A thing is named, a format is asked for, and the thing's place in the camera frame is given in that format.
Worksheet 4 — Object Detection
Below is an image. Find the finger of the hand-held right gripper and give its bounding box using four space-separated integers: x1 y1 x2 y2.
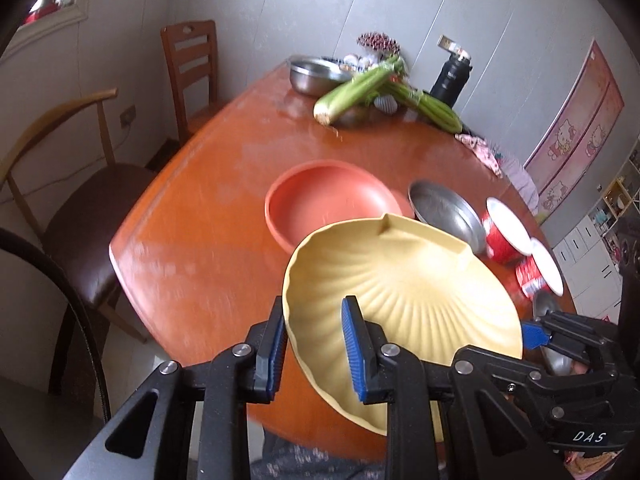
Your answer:
500 360 591 426
521 312 626 361

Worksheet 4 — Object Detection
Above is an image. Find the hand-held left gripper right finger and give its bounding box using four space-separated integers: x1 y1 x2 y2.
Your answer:
341 296 551 480

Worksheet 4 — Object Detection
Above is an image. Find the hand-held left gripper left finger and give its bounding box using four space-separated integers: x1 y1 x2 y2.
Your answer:
65 296 290 480

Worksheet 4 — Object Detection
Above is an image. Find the red paper bowl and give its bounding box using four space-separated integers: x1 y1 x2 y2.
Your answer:
515 237 565 308
481 197 533 266

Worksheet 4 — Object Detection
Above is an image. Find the yellow shell-shaped plate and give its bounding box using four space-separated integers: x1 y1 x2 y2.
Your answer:
282 213 524 443

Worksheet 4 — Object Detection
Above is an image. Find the orange round plate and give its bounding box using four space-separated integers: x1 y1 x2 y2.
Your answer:
264 160 416 255

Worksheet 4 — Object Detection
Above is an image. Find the stainless steel plate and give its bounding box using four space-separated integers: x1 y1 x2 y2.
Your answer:
408 180 488 257

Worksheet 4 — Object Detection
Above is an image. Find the white cabinet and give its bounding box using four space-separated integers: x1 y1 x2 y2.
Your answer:
552 160 640 316

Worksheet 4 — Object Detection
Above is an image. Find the person's grey patterned clothing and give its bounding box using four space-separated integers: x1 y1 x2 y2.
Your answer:
250 430 451 480

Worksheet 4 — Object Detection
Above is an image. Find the pink printed garment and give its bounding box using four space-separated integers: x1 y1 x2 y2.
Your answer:
500 155 541 216

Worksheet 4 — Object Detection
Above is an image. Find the pink crumpled cloth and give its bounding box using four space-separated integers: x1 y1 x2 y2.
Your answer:
454 132 503 178

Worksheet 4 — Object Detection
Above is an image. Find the pink cartoon printed panel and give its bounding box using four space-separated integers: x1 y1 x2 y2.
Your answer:
522 37 626 223

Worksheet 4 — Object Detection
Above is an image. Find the armchair with brown seat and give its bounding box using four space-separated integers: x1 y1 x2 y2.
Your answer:
0 88 161 396

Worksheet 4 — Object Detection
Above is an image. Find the green celery bunch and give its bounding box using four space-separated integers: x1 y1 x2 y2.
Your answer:
380 77 465 134

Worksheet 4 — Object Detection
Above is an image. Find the celery bunch with white base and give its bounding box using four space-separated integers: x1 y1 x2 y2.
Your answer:
313 55 406 126

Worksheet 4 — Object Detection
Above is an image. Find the black thermos bottle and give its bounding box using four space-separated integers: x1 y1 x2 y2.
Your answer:
429 35 473 109

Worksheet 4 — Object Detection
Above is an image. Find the stainless steel basin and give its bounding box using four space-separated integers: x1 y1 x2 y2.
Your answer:
287 56 353 97

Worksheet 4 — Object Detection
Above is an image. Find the bowl of white eggs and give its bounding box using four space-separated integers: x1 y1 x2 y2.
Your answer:
342 54 381 71

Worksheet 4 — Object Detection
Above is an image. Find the wooden slat-back chair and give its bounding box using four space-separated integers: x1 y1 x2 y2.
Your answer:
160 20 226 143

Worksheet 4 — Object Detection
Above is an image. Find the bundle of red-tipped sticks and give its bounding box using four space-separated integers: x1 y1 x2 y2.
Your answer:
356 31 402 58

